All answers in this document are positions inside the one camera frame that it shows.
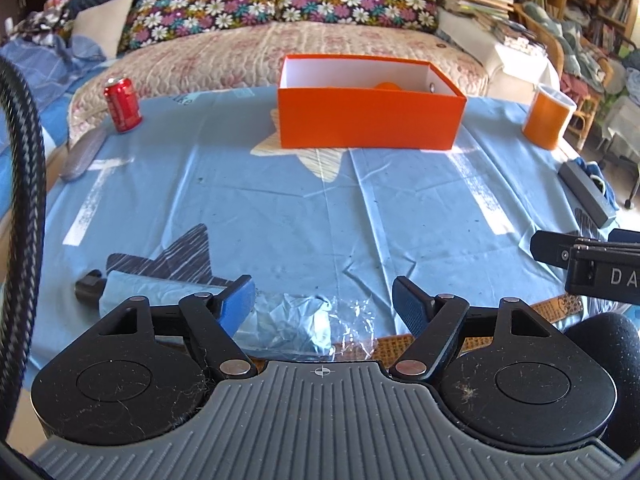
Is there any orange cup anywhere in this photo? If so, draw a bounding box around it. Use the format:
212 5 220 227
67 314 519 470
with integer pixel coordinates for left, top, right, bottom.
522 84 577 151

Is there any red soda can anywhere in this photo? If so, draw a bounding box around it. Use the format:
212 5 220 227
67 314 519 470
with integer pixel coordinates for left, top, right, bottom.
103 76 143 134

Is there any long grey case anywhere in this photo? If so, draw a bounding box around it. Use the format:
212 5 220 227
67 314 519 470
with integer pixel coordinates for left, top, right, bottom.
557 160 618 228

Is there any wicker chair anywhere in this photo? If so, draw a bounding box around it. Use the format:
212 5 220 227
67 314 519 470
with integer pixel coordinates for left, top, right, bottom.
515 2 617 136

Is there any white sheet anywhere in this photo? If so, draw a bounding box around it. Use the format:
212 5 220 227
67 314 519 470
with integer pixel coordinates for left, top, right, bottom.
435 10 561 106

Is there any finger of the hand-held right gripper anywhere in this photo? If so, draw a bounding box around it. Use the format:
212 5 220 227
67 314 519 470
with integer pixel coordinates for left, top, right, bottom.
529 230 576 267

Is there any black braided cable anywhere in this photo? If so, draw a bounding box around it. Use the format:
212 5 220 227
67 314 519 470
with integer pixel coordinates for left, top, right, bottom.
0 55 48 441

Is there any clear plastic wrap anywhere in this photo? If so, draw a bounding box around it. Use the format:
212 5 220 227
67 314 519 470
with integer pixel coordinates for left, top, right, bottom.
320 297 382 361

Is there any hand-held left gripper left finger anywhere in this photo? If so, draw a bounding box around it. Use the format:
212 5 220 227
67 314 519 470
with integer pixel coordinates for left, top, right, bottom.
82 275 258 381

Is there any blue star-print tablecloth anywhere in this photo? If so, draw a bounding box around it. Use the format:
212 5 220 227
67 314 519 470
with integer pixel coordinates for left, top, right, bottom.
30 87 640 361

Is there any orange cardboard box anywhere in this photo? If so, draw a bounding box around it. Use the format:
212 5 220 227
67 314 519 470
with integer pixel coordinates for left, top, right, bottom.
277 54 468 152

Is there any black-and-white patterned cloth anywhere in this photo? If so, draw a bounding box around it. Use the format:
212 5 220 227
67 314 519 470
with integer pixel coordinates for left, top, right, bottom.
10 0 76 41

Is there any beige quilted bedspread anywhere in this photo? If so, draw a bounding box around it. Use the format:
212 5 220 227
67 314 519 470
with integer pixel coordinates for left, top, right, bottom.
67 22 488 136

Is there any blue plaid bedsheet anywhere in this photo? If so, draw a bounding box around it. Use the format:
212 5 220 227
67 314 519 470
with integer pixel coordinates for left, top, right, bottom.
0 35 118 171

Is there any white pillow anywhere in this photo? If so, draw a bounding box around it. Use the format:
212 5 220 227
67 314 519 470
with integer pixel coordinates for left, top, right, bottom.
71 0 137 58

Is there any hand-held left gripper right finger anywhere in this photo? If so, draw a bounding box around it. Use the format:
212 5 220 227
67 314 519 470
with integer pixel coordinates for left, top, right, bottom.
390 275 566 381

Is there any small blue cloth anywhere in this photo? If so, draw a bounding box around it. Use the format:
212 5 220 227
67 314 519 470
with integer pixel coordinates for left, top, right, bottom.
575 157 608 196

